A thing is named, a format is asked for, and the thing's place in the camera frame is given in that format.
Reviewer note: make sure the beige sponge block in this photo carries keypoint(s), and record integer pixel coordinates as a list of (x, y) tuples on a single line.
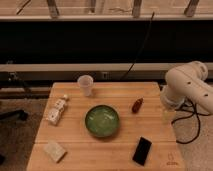
[(55, 151)]

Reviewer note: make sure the white small bottle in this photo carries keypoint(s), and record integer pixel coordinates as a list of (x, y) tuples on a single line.
[(57, 109)]

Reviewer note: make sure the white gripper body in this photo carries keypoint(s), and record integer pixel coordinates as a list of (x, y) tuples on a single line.
[(168, 115)]

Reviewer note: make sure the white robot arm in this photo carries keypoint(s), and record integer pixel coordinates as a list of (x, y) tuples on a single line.
[(186, 81)]

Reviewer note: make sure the black chair base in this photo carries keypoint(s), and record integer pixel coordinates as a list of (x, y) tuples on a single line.
[(21, 114)]

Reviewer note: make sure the black smartphone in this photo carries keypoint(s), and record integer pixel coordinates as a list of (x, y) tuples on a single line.
[(142, 151)]

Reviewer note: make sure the green ceramic bowl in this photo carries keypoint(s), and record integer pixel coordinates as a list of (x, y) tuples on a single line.
[(102, 121)]

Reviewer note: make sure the clear plastic cup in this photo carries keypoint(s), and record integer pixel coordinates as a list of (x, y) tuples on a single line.
[(85, 82)]

